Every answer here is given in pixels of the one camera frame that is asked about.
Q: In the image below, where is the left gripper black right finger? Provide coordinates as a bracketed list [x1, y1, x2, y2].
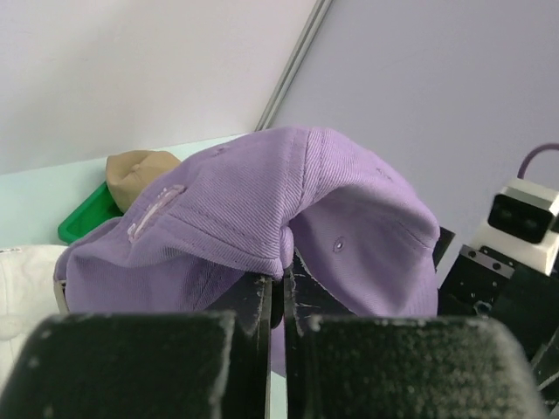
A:
[283, 258, 549, 418]

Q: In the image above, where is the green plastic tray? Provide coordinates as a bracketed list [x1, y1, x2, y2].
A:
[58, 182, 123, 244]

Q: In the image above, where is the right aluminium corner post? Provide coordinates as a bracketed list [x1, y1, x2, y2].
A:
[254, 0, 335, 131]

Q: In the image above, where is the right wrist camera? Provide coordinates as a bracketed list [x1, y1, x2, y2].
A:
[470, 178, 558, 275]

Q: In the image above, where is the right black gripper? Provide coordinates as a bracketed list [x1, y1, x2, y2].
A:
[432, 227, 558, 388]

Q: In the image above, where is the white NY cap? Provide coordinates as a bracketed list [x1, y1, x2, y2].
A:
[0, 244, 71, 341]

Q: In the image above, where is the tan cap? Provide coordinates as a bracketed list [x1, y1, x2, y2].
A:
[105, 150, 182, 213]

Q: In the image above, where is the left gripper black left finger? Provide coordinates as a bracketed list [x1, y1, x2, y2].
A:
[1, 274, 272, 418]

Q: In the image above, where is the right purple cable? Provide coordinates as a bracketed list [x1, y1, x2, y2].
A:
[516, 141, 559, 181]

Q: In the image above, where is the purple cap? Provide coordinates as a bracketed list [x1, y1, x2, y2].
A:
[53, 125, 440, 376]

